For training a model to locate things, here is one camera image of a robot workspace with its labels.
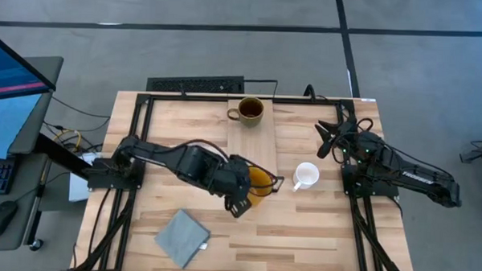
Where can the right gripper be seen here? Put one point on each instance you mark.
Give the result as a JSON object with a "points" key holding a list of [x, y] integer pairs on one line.
{"points": [[345, 135]]}

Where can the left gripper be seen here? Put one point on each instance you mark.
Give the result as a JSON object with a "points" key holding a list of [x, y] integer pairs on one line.
{"points": [[237, 175]]}

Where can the yellow ceramic mug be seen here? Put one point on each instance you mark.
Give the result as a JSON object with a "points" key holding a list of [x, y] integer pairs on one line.
{"points": [[257, 178]]}

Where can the white ceramic mug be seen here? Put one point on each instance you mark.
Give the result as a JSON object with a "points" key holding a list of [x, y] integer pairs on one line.
{"points": [[306, 174]]}

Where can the green glazed ceramic mug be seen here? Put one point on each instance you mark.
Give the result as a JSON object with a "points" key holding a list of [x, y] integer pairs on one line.
{"points": [[245, 120]]}

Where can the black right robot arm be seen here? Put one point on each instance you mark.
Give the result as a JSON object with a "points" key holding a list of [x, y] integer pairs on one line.
{"points": [[416, 178]]}

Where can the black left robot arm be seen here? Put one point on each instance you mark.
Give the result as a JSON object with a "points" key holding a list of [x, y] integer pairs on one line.
{"points": [[160, 157]]}

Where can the grey folded cloth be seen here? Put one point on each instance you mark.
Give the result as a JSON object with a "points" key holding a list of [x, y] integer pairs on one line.
{"points": [[181, 238]]}

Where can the black perforated box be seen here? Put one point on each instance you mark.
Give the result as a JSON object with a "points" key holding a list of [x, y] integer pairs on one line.
{"points": [[194, 85]]}

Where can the black stand base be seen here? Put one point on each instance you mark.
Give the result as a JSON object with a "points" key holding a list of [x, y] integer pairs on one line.
{"points": [[479, 154]]}

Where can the white box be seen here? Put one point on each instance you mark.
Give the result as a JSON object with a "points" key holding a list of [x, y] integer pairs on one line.
{"points": [[78, 186]]}

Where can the black desk caster wheel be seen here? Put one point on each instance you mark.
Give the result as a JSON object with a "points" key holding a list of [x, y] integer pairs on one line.
{"points": [[36, 245]]}

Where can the grey computer desk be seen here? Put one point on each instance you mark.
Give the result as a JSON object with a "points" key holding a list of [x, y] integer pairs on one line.
{"points": [[9, 224]]}

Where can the black computer mouse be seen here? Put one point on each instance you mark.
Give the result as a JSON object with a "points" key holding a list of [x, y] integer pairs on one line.
{"points": [[1, 219]]}

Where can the computer monitor with blue screen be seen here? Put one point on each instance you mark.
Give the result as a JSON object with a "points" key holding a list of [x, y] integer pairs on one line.
{"points": [[10, 75]]}

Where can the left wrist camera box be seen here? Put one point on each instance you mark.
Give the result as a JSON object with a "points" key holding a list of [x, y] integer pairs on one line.
{"points": [[238, 208]]}

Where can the black aluminium table frame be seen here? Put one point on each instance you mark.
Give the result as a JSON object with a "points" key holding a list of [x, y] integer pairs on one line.
{"points": [[142, 98]]}

